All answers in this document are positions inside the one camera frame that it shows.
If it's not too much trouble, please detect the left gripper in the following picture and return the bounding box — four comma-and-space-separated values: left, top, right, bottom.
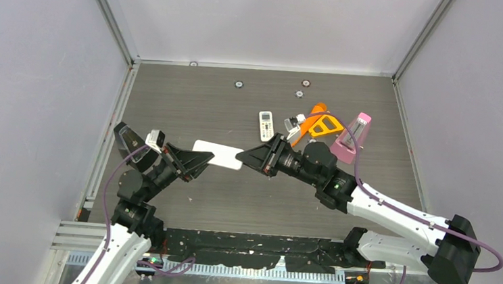
142, 141, 216, 207

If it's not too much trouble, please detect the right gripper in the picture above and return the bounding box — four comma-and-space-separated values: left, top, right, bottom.
234, 130, 324, 187

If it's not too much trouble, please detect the white beige remote control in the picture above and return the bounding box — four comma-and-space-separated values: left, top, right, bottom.
258, 111, 274, 142

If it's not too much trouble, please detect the white grey remote control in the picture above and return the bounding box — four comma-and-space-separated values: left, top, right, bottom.
192, 140, 243, 170

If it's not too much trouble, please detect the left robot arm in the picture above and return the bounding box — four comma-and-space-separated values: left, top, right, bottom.
72, 143, 214, 284

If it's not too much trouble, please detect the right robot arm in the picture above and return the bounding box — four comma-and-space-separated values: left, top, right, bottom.
235, 134, 481, 284

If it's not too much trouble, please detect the transparent black metronome cover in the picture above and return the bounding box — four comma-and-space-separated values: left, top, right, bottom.
114, 122, 153, 173

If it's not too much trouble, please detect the grey poker chip upper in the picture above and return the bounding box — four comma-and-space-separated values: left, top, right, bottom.
295, 90, 304, 99

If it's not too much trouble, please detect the blue poker chip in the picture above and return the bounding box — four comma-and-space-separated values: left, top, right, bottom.
234, 80, 244, 89

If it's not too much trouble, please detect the yellow triangle ruler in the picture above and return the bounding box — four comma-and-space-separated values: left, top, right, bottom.
308, 114, 345, 138

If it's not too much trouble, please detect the pink metronome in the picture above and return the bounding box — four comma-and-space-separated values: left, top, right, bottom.
330, 113, 371, 164

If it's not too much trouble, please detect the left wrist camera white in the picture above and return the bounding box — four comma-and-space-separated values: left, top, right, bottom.
145, 129, 166, 153

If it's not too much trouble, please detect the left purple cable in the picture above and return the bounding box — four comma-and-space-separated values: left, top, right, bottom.
76, 140, 151, 284

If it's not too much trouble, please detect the purple cable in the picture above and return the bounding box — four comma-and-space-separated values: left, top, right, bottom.
294, 110, 503, 275
76, 140, 151, 284

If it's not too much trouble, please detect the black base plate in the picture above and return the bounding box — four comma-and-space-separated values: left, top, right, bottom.
150, 228, 385, 274

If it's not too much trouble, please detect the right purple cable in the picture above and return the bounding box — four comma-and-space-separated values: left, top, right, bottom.
294, 110, 503, 275

